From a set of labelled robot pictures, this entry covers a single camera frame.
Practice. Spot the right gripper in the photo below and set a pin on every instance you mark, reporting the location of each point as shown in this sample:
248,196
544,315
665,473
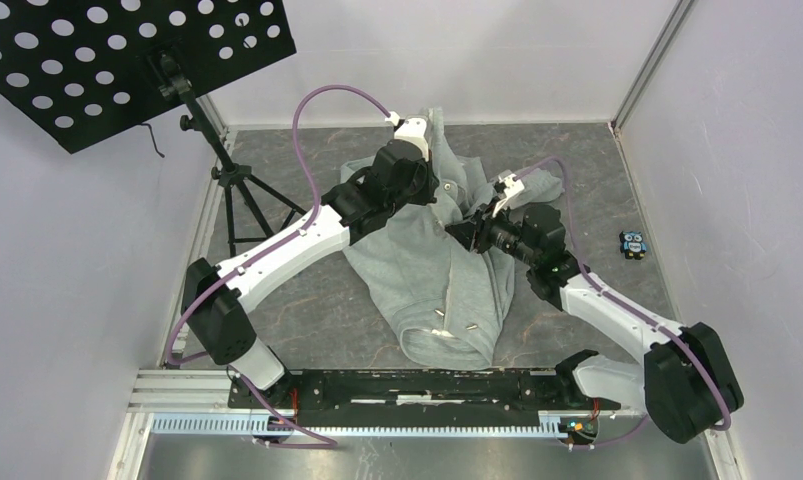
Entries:
485,225

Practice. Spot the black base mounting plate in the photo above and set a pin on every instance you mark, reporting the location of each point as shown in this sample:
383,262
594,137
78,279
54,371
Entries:
510,397

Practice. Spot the blue owl toy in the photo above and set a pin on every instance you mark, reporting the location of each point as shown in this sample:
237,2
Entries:
632,245

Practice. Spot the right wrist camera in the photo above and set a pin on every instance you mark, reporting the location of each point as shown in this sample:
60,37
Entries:
507,189

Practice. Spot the grey zip-up jacket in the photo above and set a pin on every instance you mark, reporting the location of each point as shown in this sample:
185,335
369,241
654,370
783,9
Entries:
445,305

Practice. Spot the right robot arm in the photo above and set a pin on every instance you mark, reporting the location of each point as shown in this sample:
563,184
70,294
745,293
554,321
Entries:
680,376

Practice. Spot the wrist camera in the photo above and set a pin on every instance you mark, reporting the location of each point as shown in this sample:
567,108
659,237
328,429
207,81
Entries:
507,189
417,130

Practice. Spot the black perforated music stand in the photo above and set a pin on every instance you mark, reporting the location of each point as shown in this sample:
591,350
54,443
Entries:
85,71

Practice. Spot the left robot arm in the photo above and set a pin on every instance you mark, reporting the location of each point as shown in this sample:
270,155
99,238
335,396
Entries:
218,298

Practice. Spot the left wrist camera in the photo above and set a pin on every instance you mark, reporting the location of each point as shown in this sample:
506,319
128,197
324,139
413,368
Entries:
417,130

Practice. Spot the aluminium toothed rail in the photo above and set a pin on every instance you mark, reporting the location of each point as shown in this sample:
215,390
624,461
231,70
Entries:
265,425

